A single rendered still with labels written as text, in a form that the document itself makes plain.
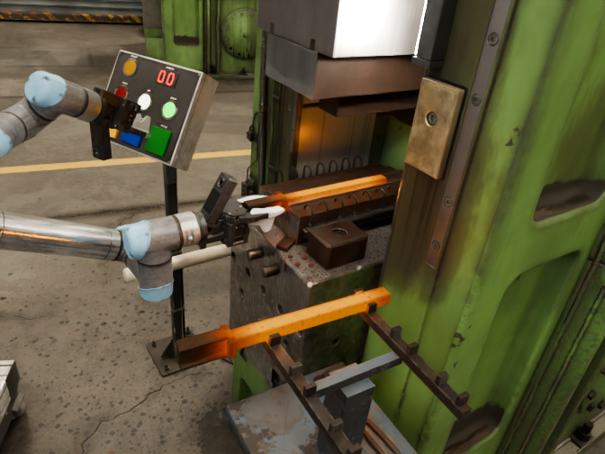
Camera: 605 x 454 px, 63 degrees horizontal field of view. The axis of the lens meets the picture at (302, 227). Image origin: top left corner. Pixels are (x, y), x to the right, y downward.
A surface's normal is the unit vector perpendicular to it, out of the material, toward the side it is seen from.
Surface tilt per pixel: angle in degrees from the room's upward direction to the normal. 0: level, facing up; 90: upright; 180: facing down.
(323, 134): 90
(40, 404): 0
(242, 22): 86
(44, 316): 0
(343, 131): 90
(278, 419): 0
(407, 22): 90
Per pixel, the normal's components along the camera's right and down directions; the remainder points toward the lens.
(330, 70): 0.54, 0.47
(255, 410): 0.10, -0.85
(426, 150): -0.84, 0.21
